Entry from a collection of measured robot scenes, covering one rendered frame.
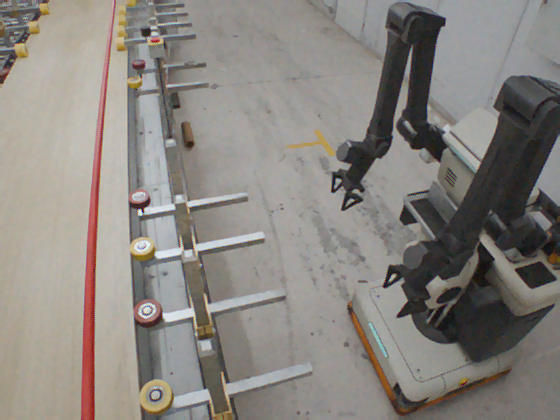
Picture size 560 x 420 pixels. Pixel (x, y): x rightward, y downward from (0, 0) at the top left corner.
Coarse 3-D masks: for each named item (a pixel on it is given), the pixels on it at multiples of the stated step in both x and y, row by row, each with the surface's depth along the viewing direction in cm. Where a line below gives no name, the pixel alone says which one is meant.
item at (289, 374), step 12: (276, 372) 105; (288, 372) 105; (300, 372) 105; (312, 372) 107; (228, 384) 102; (240, 384) 102; (252, 384) 102; (264, 384) 103; (276, 384) 105; (180, 396) 99; (192, 396) 99; (204, 396) 99; (180, 408) 97
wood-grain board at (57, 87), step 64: (64, 0) 322; (64, 64) 224; (0, 128) 171; (64, 128) 173; (0, 192) 140; (64, 192) 142; (128, 192) 145; (0, 256) 118; (64, 256) 120; (128, 256) 122; (0, 320) 102; (64, 320) 104; (128, 320) 106; (0, 384) 90; (64, 384) 91; (128, 384) 93
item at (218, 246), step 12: (228, 240) 137; (240, 240) 137; (252, 240) 137; (156, 252) 131; (168, 252) 131; (180, 252) 131; (204, 252) 134; (216, 252) 136; (144, 264) 129; (156, 264) 130
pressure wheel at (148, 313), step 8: (144, 304) 109; (152, 304) 109; (136, 312) 107; (144, 312) 107; (152, 312) 108; (160, 312) 108; (136, 320) 106; (144, 320) 105; (152, 320) 106; (160, 320) 109
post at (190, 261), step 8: (184, 256) 90; (192, 256) 91; (184, 264) 91; (192, 264) 91; (192, 272) 93; (192, 280) 96; (200, 280) 96; (192, 288) 98; (200, 288) 99; (192, 296) 100; (200, 296) 101; (200, 304) 104; (200, 312) 106; (200, 320) 109; (208, 320) 110
